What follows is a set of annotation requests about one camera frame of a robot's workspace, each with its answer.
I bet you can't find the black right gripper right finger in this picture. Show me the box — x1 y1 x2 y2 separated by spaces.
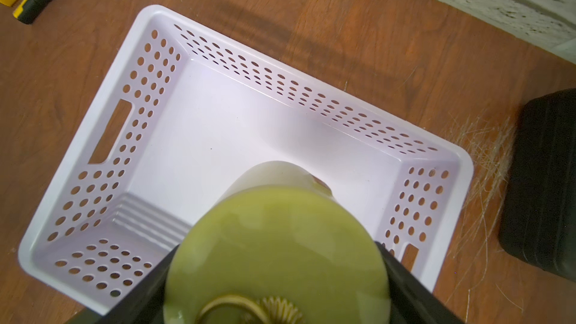
375 241 464 324

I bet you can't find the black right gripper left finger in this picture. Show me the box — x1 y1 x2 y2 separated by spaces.
66 245 179 324

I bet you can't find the yellow-green tea canister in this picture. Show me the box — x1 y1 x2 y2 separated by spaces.
163 161 392 323

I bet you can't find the lavender plastic basket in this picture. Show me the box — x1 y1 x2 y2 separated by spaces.
18 5 473 314

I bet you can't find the black plastic tool case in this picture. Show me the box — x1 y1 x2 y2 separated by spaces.
499 88 575 281

